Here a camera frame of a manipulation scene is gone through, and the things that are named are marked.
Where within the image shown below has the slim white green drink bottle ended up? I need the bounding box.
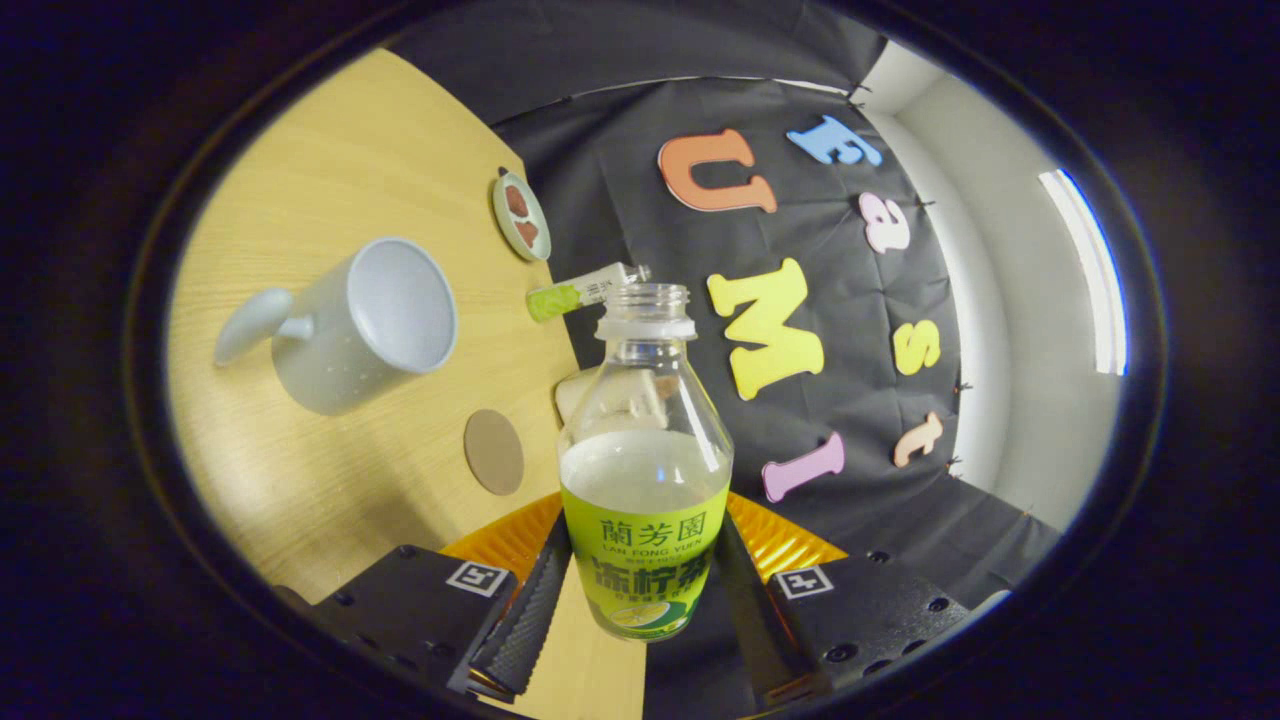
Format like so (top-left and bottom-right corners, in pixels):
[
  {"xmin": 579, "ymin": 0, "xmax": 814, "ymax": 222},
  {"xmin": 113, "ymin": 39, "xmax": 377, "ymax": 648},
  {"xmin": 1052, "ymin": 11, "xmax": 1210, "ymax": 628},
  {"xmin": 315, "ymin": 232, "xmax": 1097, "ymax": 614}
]
[{"xmin": 527, "ymin": 263, "xmax": 652, "ymax": 323}]

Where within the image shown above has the white toaster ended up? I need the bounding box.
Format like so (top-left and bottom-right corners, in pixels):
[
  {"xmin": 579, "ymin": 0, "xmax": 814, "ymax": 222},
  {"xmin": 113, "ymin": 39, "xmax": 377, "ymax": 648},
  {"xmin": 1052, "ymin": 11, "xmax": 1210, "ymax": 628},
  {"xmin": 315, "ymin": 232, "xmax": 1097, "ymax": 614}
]
[{"xmin": 555, "ymin": 365, "xmax": 686, "ymax": 433}]

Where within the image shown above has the brown round coaster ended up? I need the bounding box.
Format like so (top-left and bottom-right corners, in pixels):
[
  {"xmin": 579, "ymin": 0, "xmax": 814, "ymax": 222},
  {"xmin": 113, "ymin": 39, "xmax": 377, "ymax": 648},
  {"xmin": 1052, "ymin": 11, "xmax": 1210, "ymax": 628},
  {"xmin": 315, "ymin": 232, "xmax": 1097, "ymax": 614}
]
[{"xmin": 463, "ymin": 408, "xmax": 525, "ymax": 497}]

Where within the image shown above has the ceiling light panel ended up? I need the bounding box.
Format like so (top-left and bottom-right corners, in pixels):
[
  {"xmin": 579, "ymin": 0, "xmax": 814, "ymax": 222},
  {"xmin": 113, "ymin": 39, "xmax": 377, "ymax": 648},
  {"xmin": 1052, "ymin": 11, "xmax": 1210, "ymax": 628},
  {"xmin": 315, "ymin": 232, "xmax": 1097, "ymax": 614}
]
[{"xmin": 1038, "ymin": 168, "xmax": 1129, "ymax": 377}]

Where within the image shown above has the white cup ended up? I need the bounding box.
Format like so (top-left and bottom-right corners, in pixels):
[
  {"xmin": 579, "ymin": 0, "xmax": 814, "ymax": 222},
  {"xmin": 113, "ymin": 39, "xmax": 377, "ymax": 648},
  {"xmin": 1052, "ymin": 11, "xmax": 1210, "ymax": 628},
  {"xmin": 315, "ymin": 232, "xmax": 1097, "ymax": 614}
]
[{"xmin": 214, "ymin": 237, "xmax": 459, "ymax": 417}]

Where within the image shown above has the wooden table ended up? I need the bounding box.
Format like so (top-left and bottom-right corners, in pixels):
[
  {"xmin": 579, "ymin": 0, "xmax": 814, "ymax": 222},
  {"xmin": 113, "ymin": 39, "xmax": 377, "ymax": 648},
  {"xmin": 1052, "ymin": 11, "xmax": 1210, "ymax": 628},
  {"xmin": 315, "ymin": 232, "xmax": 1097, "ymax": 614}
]
[{"xmin": 165, "ymin": 48, "xmax": 646, "ymax": 720}]

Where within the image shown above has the pale green plate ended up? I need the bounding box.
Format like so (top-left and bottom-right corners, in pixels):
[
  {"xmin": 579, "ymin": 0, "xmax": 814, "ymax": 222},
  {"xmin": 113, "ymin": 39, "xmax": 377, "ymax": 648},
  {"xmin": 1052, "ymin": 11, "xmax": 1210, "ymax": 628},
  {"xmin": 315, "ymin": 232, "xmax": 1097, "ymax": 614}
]
[{"xmin": 491, "ymin": 167, "xmax": 552, "ymax": 263}]

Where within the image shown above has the green label juice bottle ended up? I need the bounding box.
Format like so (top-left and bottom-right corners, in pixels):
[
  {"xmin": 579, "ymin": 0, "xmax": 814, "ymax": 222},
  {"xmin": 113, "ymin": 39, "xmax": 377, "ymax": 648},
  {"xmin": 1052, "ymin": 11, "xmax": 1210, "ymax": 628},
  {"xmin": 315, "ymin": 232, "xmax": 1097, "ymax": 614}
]
[{"xmin": 556, "ymin": 283, "xmax": 734, "ymax": 643}]

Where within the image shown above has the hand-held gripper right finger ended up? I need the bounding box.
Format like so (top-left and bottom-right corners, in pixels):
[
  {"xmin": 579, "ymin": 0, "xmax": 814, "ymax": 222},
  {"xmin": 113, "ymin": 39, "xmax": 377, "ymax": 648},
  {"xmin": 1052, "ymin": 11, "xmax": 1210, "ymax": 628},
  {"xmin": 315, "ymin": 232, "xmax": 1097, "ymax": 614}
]
[{"xmin": 712, "ymin": 492, "xmax": 986, "ymax": 713}]

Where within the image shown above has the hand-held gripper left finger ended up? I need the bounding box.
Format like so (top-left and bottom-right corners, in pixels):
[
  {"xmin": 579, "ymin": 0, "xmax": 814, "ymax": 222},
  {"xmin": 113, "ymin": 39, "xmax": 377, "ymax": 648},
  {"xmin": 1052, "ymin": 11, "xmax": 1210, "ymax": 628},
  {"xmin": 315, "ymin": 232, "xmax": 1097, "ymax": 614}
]
[{"xmin": 275, "ymin": 492, "xmax": 573, "ymax": 701}]

